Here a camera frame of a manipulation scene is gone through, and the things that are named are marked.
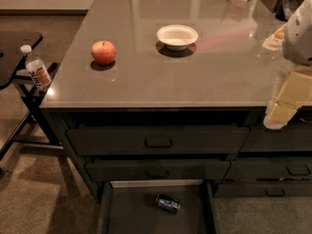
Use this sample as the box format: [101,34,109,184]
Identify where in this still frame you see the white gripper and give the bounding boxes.
[263,0,312,130]

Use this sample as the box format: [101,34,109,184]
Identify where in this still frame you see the blue pepsi can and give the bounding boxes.
[155,194,180,214]

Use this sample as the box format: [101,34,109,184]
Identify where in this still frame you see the snack packets in drawer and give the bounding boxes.
[292,110,312,124]

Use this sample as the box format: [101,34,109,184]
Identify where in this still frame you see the top right drawer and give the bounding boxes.
[241,123,312,152]

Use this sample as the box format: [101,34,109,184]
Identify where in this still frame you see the middle right drawer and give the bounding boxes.
[225,157,312,179]

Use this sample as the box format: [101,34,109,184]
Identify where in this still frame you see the top left drawer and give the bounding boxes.
[66,125,250,156]

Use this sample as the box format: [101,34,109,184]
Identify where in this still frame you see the bottom right drawer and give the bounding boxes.
[214,180,312,198]

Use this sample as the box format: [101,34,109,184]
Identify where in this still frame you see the middle left drawer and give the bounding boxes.
[86,159,230,181]

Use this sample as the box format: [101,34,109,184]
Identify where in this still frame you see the dark counter cabinet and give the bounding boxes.
[41,0,311,193]

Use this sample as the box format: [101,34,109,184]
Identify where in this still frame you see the open bottom left drawer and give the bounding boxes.
[97,180,220,234]

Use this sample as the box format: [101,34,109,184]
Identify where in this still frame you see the glass jar with snacks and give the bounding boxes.
[262,24,287,51]

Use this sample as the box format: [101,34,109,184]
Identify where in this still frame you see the white bowl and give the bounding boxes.
[156,24,198,51]

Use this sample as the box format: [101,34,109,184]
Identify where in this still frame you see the red apple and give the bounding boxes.
[91,40,117,65]

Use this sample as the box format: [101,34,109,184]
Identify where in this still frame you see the clear plastic water bottle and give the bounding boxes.
[20,45,52,92]

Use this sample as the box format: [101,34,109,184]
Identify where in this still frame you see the black side table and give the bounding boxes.
[0,31,59,159]

